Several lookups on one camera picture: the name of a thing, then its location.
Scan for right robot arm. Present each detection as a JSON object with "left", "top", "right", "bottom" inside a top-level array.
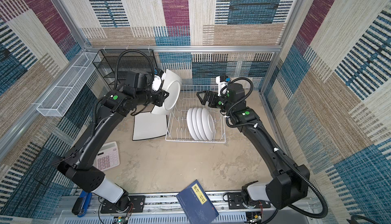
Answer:
[{"left": 197, "top": 82, "right": 311, "bottom": 212}]

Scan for white mesh wall basket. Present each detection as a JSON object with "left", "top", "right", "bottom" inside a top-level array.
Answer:
[{"left": 37, "top": 52, "right": 96, "bottom": 117}]

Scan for blue stapler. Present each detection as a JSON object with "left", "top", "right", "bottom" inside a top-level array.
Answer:
[{"left": 71, "top": 191, "right": 92, "bottom": 217}]

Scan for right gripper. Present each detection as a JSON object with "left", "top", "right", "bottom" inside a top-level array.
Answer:
[{"left": 197, "top": 90, "right": 234, "bottom": 113}]

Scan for pink white calculator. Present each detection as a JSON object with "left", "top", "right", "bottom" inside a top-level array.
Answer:
[{"left": 93, "top": 141, "right": 120, "bottom": 171}]

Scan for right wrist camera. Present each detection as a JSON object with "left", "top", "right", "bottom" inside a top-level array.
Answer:
[{"left": 216, "top": 75, "right": 231, "bottom": 96}]

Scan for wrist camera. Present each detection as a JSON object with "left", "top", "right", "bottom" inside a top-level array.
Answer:
[
  {"left": 216, "top": 75, "right": 231, "bottom": 96},
  {"left": 152, "top": 68, "right": 166, "bottom": 92}
]

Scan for aluminium front rail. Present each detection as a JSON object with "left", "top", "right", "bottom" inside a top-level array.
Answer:
[{"left": 50, "top": 191, "right": 322, "bottom": 224}]

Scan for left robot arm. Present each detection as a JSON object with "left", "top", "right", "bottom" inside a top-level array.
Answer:
[{"left": 52, "top": 68, "right": 169, "bottom": 212}]

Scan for white wire dish rack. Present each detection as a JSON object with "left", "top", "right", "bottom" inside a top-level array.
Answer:
[{"left": 165, "top": 85, "right": 226, "bottom": 143}]

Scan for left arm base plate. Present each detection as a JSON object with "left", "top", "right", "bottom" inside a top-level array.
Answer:
[{"left": 99, "top": 196, "right": 146, "bottom": 214}]

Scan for blue book yellow label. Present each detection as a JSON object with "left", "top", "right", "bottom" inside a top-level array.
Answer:
[{"left": 176, "top": 180, "right": 219, "bottom": 224}]

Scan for white square plate black rim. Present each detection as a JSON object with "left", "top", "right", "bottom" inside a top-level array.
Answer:
[{"left": 132, "top": 112, "right": 168, "bottom": 141}]

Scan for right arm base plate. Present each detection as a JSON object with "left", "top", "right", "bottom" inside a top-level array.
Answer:
[{"left": 223, "top": 192, "right": 271, "bottom": 209}]

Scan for black mesh shelf rack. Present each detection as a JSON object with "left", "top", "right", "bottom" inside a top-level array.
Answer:
[{"left": 92, "top": 49, "right": 158, "bottom": 89}]

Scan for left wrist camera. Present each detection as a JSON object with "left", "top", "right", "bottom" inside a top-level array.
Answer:
[{"left": 152, "top": 68, "right": 166, "bottom": 92}]

